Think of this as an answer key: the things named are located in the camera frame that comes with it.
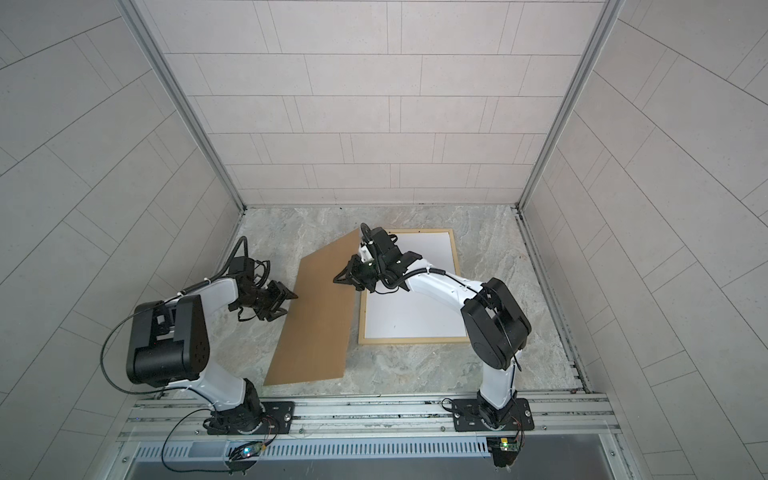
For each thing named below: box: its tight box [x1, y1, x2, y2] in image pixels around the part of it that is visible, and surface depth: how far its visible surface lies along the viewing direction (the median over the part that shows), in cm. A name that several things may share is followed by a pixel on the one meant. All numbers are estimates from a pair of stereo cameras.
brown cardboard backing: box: [264, 229, 362, 386], surface depth 84 cm
